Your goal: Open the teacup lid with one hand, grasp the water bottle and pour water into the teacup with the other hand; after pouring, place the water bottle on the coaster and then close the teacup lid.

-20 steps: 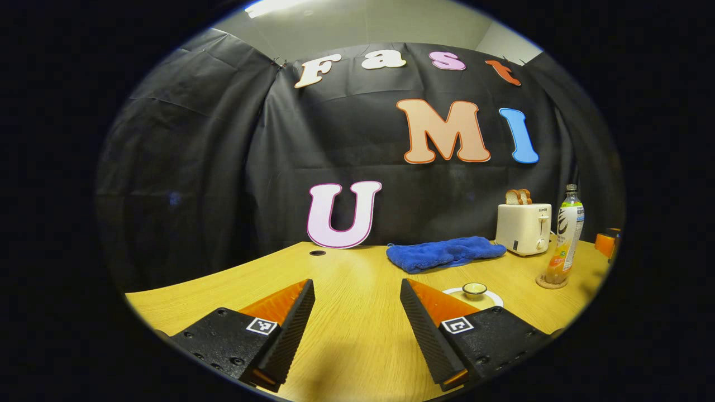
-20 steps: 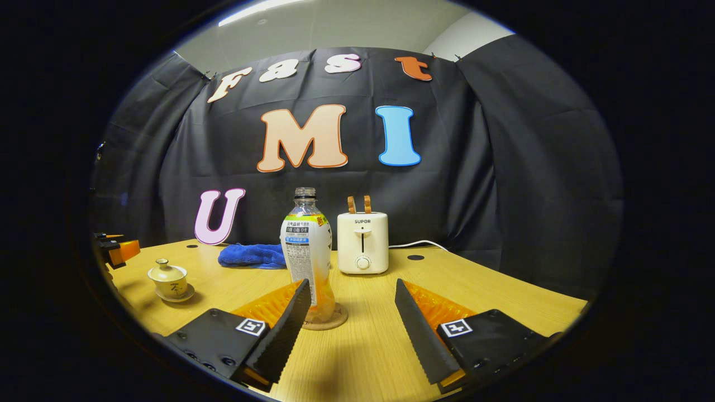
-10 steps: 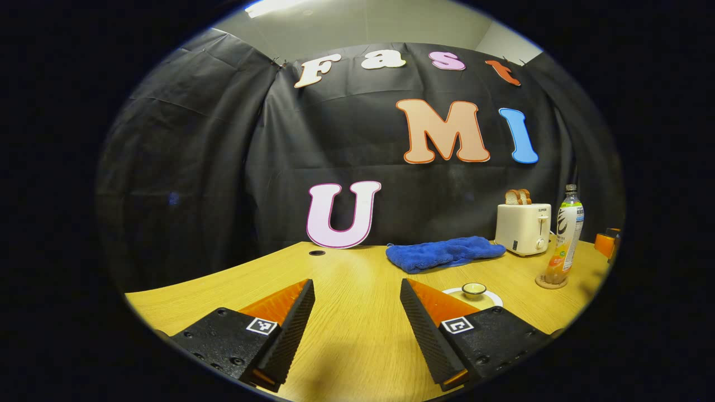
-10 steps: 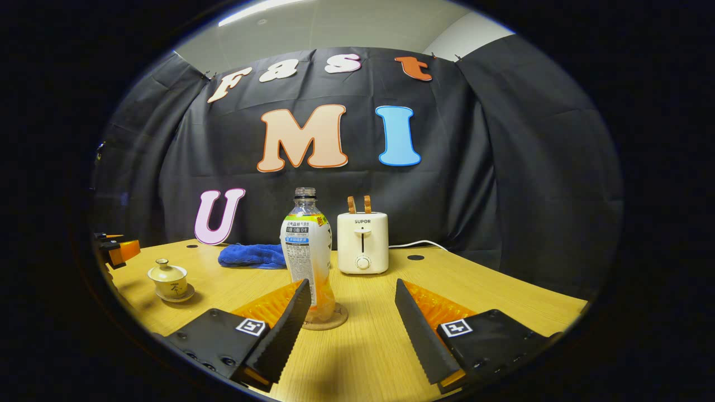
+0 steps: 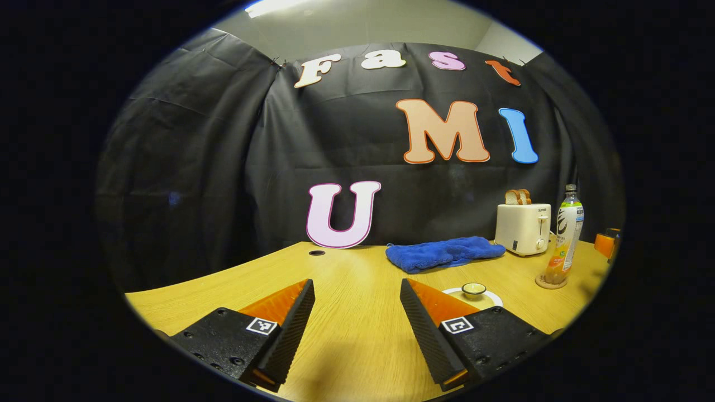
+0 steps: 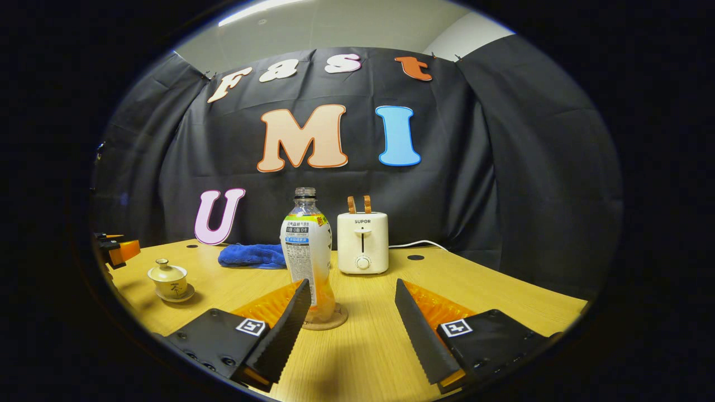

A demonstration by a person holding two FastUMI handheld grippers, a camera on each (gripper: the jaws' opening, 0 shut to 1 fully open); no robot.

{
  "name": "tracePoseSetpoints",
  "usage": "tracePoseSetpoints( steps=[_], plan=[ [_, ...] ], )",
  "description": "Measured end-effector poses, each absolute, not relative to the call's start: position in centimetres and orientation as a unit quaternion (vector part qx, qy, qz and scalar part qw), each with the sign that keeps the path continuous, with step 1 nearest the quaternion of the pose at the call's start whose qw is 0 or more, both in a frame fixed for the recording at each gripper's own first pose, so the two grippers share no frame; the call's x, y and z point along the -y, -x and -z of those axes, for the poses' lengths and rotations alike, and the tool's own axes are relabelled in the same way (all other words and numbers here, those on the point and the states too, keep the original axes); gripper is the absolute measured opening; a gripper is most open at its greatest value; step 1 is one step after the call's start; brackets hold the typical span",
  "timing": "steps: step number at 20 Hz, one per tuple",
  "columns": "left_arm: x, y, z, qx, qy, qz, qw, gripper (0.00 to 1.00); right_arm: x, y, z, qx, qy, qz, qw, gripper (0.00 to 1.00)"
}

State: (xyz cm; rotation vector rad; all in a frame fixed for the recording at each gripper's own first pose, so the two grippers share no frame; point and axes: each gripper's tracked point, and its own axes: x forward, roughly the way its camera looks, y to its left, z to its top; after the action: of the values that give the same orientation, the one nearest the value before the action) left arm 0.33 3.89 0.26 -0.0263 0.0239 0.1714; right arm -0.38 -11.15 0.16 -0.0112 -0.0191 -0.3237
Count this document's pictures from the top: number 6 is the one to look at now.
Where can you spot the cream teacup lid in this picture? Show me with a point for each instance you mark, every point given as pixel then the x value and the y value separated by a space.
pixel 166 273

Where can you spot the black backdrop cloth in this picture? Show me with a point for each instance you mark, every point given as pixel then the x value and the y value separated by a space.
pixel 503 167

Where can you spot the blue towel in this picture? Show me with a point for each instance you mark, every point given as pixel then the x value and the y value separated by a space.
pixel 250 257

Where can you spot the cream ceramic saucer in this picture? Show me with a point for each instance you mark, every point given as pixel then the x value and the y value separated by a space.
pixel 189 295

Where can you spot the cream toaster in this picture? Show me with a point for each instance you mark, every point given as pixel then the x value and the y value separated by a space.
pixel 362 243

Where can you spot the toast slice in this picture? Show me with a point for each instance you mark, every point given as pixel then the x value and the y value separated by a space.
pixel 367 204
pixel 351 205

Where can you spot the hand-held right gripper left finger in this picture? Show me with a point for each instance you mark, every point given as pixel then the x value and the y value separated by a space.
pixel 285 335

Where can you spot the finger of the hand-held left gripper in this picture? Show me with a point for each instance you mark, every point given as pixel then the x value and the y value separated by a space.
pixel 114 254
pixel 103 237

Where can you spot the clear labelled water bottle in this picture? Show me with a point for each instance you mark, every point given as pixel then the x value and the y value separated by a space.
pixel 306 251

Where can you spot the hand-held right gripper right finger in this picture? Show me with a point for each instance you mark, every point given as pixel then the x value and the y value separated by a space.
pixel 423 340

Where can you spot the round cork coaster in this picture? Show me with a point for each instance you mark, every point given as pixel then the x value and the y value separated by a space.
pixel 337 321

